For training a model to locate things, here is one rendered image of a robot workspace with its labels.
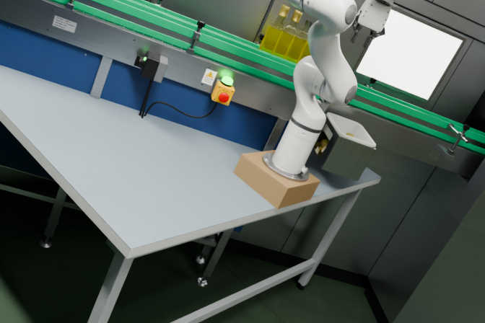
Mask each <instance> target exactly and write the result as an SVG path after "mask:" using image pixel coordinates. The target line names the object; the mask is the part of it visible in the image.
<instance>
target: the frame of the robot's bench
mask: <svg viewBox="0 0 485 323"><path fill-rule="evenodd" d="M362 189H363V188H361V189H358V190H354V191H351V192H349V193H348V195H347V196H346V199H345V201H344V202H343V204H342V205H341V207H340V209H339V210H338V213H337V214H336V216H335V218H334V219H333V221H332V223H331V225H330V226H329V228H328V230H327V232H326V233H325V235H324V237H323V239H322V240H321V242H320V244H319V245H318V248H317V249H316V251H315V253H314V254H313V256H312V258H311V259H309V260H307V261H305V262H302V263H300V264H298V265H295V266H294V267H291V268H290V269H287V270H285V271H283V272H281V273H278V274H276V275H274V276H272V277H270V278H267V279H265V280H262V281H261V282H259V283H256V284H254V285H252V286H250V287H248V288H245V289H243V290H241V291H239V292H237V293H234V294H232V295H231V296H228V297H226V298H223V299H221V300H219V301H217V302H215V303H212V304H210V305H208V306H206V307H204V308H202V309H199V310H198V311H195V312H193V313H191V314H188V315H186V316H184V317H182V318H179V319H177V320H175V321H174V322H171V323H199V322H201V321H203V320H205V319H207V318H209V317H212V316H214V315H215V314H218V313H219V312H221V311H224V310H225V309H228V308H230V307H232V306H234V305H236V304H238V303H240V302H242V301H244V300H246V299H248V298H250V297H252V296H255V295H257V294H259V293H261V292H263V291H265V290H267V289H269V288H271V287H273V286H276V285H278V284H280V283H282V282H284V281H286V280H288V279H290V278H292V277H294V276H296V275H299V274H300V273H303V274H302V275H301V277H300V279H299V280H298V282H299V283H298V284H297V288H298V289H300V290H304V288H305V287H304V286H305V285H307V284H308V282H309V280H310V279H311V277H312V275H313V273H314V272H315V270H316V268H317V266H318V265H319V263H320V261H321V260H322V258H323V256H324V254H325V253H326V251H327V249H328V248H329V246H330V244H331V242H332V241H333V239H334V237H335V235H336V234H337V232H338V230H339V229H340V228H341V225H342V223H343V222H344V220H345V219H346V217H347V215H348V214H349V211H350V210H351V208H352V206H353V205H354V203H355V202H356V200H357V198H358V197H359V194H360V193H361V191H362ZM345 194H347V193H344V194H342V195H345ZM338 196H341V195H337V196H335V197H338ZM335 197H332V198H335ZM328 199H331V198H328ZM328 199H325V200H328ZM321 201H324V200H321ZM321 201H318V202H315V203H319V202H321ZM312 204H314V203H311V204H308V205H312ZM308 205H304V206H301V207H299V208H302V207H305V206H308ZM295 209H298V208H294V209H292V210H289V211H293V210H295ZM286 212H288V211H285V212H282V213H286ZM279 214H281V213H277V214H275V215H272V216H276V215H279ZM272 216H268V217H265V218H269V217H272ZM265 218H261V219H258V220H255V221H260V220H262V219H265ZM255 221H251V222H248V223H246V224H250V223H252V222H255ZM246 224H241V225H239V226H243V225H246ZM236 227H238V226H234V227H232V228H229V229H233V228H236ZM229 229H225V230H222V231H226V230H229ZM222 231H218V232H215V233H212V234H217V233H219V232H222ZM212 234H208V235H205V236H210V235H212ZM205 236H201V237H198V238H195V239H192V240H188V241H186V242H191V241H193V240H196V239H200V238H203V237H205ZM186 242H181V243H179V244H184V243H186ZM106 244H107V245H108V246H109V247H110V248H111V249H112V250H113V251H114V252H115V255H114V257H113V260H112V262H111V264H110V267H109V270H108V273H107V275H106V277H105V280H104V283H103V285H102V288H101V290H100V293H99V295H98V297H97V300H96V302H95V305H94V308H93V310H92V313H91V315H90V317H89V320H88V323H108V320H109V317H110V315H111V312H112V310H113V307H114V306H115V303H116V300H117V298H118V295H119V293H120V291H121V289H122V286H123V283H124V281H125V279H126V276H127V275H128V272H129V269H130V267H131V264H132V262H133V260H134V258H137V257H141V256H144V255H147V254H151V253H153V252H158V251H160V250H163V249H167V248H170V247H174V246H177V245H179V244H174V245H172V246H169V247H165V248H162V249H158V250H155V251H152V252H148V253H145V254H142V255H138V256H135V257H132V258H128V259H126V258H125V256H124V255H123V254H122V253H121V252H120V251H119V250H118V249H117V247H116V246H115V245H114V244H113V243H112V242H111V241H110V240H109V238H108V239H107V241H106Z"/></svg>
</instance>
